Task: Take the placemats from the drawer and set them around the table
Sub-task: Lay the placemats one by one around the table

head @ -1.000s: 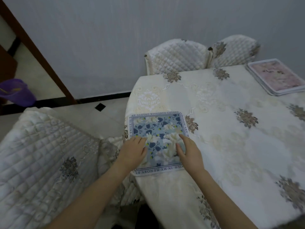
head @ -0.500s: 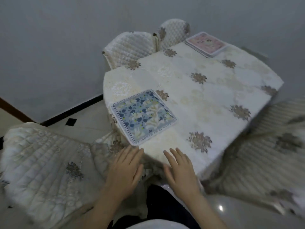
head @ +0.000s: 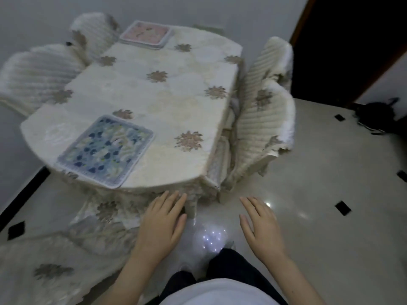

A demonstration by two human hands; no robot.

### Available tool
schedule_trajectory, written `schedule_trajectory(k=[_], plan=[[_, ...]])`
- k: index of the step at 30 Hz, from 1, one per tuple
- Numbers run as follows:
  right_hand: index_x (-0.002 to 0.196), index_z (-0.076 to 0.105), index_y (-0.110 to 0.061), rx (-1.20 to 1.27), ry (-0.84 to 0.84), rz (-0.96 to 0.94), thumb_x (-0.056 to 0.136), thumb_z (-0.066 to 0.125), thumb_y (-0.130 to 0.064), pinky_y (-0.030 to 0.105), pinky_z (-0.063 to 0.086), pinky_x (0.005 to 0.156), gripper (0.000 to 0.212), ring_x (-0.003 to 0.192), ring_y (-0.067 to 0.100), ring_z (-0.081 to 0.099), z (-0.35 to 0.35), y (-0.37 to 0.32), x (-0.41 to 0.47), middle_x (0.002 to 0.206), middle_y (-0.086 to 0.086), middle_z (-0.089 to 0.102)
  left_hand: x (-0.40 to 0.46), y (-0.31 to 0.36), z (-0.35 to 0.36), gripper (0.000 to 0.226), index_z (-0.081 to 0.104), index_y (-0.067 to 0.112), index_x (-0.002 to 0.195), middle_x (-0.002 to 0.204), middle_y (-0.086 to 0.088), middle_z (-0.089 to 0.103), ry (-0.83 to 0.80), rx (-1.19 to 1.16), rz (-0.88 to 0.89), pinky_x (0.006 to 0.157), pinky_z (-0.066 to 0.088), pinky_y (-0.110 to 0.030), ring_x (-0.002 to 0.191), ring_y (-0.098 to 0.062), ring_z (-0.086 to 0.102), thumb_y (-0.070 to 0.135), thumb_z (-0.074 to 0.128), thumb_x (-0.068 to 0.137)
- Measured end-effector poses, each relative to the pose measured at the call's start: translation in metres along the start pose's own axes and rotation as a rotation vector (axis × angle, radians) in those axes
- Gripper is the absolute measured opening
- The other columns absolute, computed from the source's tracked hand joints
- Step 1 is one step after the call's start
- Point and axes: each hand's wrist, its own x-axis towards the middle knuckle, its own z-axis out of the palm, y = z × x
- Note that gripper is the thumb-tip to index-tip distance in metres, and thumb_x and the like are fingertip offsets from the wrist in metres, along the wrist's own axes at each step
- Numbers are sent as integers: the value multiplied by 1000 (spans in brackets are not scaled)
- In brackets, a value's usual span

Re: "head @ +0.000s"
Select person's left hand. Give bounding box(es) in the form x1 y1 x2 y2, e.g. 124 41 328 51
135 190 189 261

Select person's right hand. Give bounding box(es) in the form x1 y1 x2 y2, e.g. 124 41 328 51
238 196 289 265

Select person's left forearm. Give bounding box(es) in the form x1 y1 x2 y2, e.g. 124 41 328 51
95 248 167 305

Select person's right forearm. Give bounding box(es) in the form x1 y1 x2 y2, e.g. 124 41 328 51
265 252 325 305

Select white table leg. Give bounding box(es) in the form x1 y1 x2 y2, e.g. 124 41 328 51
186 195 199 219

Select person's dark trousers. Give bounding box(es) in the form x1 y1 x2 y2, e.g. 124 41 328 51
154 248 288 305

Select person's white shirt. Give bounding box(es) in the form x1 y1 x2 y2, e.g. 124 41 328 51
158 278 281 305

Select blue patterned square mat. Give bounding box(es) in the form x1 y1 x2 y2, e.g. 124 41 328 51
57 115 155 190

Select chair with cream quilted cover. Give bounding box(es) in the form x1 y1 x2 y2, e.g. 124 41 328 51
0 215 153 305
242 36 294 94
0 44 89 117
68 12 122 65
221 79 297 191

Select cream floral tablecloth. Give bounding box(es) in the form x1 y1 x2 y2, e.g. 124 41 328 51
20 25 246 226

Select black baseboard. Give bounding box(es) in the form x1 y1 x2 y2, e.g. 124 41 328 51
0 166 51 233

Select black bag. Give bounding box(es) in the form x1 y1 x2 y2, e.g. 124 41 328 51
351 97 407 137

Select pink patterned square mat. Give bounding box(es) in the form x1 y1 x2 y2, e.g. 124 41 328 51
119 20 175 50

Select brown wooden door frame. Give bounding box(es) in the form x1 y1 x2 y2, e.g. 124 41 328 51
289 0 407 109

